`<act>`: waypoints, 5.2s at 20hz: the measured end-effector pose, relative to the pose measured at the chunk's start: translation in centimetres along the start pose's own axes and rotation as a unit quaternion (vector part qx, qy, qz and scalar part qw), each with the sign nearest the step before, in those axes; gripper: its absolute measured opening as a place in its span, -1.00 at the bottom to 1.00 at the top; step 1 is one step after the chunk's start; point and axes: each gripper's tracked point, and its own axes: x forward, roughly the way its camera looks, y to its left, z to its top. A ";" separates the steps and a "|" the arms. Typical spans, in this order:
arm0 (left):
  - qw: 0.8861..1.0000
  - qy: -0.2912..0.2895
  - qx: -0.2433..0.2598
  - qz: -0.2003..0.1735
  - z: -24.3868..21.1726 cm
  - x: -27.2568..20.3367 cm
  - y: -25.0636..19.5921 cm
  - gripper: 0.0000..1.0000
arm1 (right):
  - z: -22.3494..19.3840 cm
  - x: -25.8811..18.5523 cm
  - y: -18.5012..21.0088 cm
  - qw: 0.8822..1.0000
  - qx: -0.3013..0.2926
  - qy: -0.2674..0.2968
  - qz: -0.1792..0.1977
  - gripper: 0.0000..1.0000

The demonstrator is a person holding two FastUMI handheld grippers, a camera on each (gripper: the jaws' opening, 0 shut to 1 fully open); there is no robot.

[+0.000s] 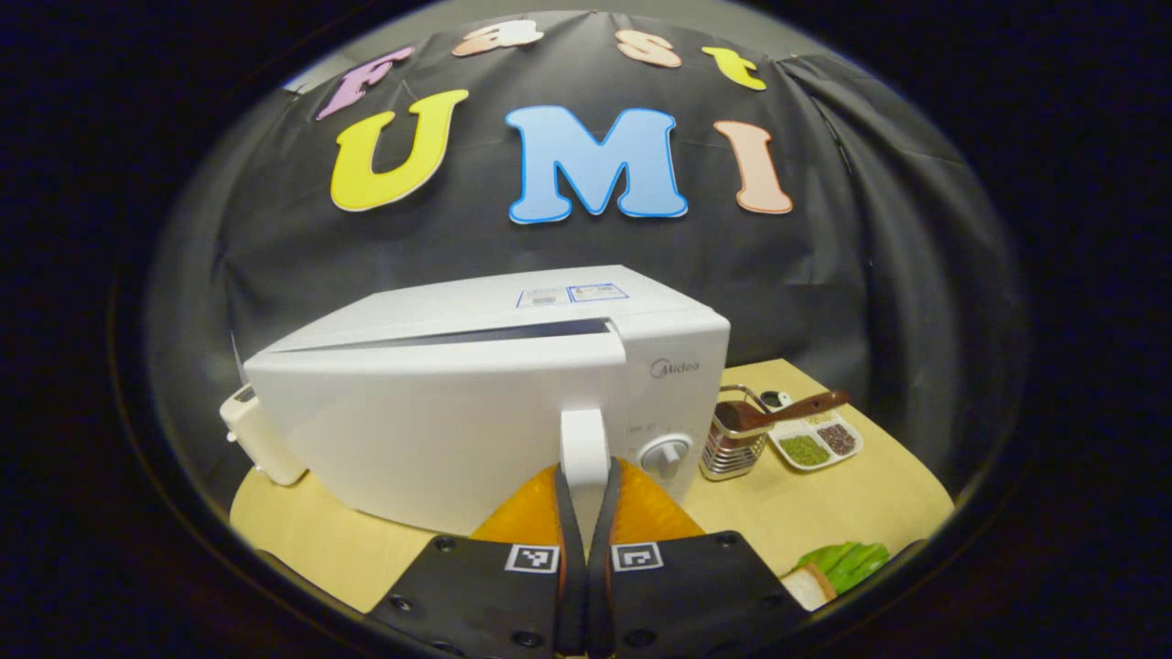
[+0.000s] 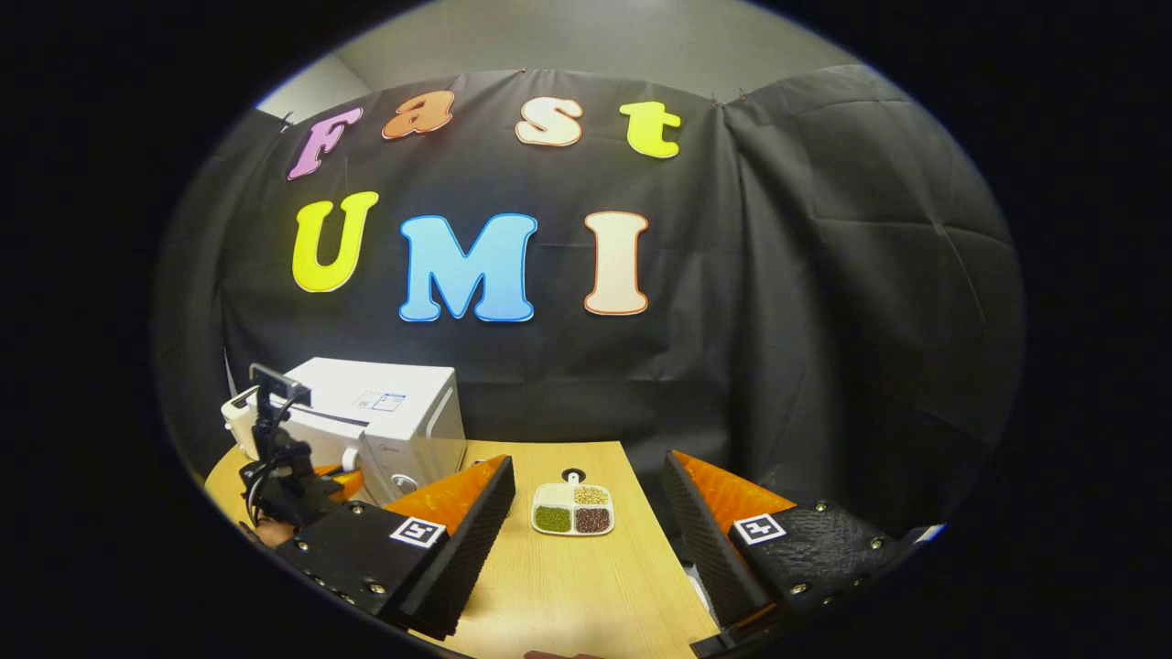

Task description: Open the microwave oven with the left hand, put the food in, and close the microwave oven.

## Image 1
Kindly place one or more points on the black backdrop cloth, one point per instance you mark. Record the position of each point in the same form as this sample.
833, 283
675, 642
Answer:
458, 238

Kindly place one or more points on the white toaster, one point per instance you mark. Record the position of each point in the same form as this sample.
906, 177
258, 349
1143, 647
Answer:
261, 448

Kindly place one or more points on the brown wooden spoon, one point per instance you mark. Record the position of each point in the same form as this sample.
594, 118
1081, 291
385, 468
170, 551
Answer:
797, 410

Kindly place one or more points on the lettuce sandwich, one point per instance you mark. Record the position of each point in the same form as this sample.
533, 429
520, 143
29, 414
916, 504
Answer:
838, 567

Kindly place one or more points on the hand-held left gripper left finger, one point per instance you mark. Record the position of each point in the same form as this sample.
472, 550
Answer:
569, 604

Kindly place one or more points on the white divided dish of beans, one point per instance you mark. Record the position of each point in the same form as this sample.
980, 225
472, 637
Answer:
806, 450

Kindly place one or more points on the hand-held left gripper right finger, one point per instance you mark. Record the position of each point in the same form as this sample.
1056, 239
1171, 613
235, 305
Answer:
601, 604

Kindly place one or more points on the white microwave oven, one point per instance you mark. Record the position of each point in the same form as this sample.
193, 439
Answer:
439, 421

